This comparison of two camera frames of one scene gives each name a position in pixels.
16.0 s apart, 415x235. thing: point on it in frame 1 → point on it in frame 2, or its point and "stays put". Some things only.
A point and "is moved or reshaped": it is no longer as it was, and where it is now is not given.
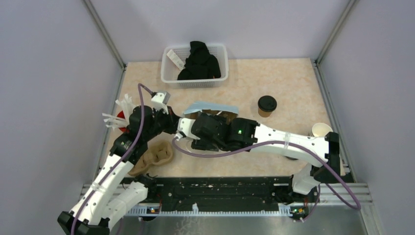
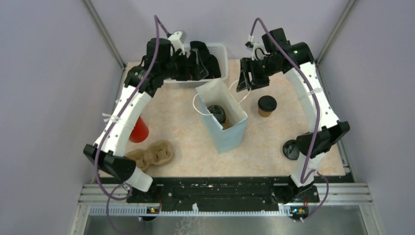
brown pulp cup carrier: (159, 153) stays put
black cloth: (200, 64) stays put
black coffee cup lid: (267, 103) stays put
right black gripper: (201, 144) → (244, 82)
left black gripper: (172, 119) → (186, 75)
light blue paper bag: (215, 106) is moved or reshaped
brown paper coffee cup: (264, 113) stays put
